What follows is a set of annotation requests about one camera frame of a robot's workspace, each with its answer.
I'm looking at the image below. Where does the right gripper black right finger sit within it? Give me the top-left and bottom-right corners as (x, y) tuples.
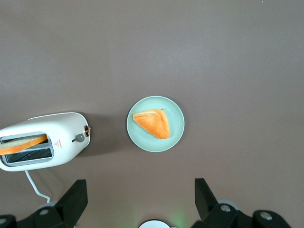
(193, 178), (254, 228)

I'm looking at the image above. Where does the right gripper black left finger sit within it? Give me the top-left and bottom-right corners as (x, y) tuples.
(16, 179), (88, 228)

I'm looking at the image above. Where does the grey toaster lever knob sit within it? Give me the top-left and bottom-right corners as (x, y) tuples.
(72, 133), (86, 143)

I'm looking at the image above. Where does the white two-slot toaster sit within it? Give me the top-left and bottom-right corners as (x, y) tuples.
(0, 112), (93, 172)

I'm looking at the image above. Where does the bread slice with orange crust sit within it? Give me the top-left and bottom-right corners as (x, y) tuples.
(0, 134), (48, 156)

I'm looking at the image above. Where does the pale green round plate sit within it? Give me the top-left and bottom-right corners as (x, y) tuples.
(126, 95), (185, 153)

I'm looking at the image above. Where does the triangular orange bread piece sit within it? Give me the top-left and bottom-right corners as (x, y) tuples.
(132, 108), (171, 140)

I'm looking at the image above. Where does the white toaster power cable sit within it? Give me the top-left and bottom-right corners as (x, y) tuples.
(25, 170), (51, 203)

